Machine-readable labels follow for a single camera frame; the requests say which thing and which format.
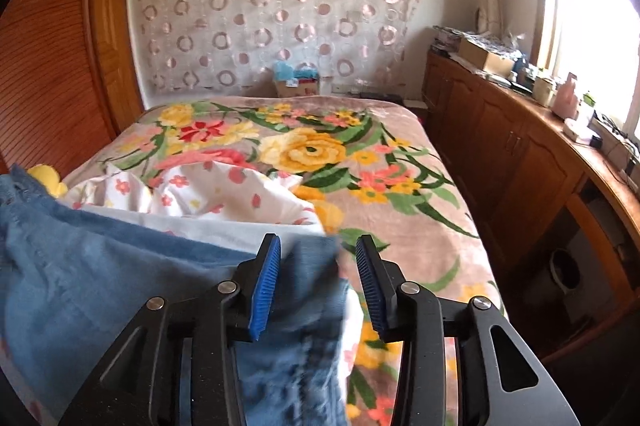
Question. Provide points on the pink container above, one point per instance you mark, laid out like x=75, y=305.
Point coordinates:
x=566, y=96

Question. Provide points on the small cardboard box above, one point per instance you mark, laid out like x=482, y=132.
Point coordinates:
x=300, y=87

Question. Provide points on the white bucket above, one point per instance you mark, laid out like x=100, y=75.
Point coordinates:
x=565, y=273

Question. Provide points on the circle patterned wall curtain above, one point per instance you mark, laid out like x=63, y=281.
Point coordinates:
x=275, y=6

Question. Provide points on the yellow plush toy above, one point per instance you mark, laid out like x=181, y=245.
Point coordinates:
x=45, y=176

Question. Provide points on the long wooden cabinet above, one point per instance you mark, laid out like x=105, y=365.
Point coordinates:
x=500, y=131

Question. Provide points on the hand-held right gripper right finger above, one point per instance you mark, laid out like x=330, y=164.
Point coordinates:
x=372, y=291

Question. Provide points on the large cardboard box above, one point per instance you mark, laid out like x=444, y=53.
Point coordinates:
x=487, y=56

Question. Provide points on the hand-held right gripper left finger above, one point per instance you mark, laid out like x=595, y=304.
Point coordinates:
x=267, y=286

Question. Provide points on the white floral bed sheet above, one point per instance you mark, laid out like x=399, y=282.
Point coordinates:
x=200, y=191

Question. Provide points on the wooden wardrobe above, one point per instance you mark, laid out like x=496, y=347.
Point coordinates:
x=50, y=56

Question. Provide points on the brown floral blanket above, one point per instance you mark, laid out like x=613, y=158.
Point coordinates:
x=400, y=186

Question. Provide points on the window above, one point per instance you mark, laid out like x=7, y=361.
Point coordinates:
x=585, y=6

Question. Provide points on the stack of magazines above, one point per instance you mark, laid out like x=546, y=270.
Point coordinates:
x=447, y=39

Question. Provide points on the blue denim pants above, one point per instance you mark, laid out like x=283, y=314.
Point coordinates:
x=100, y=286

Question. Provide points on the blue tissue pack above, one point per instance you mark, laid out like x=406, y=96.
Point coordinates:
x=283, y=70

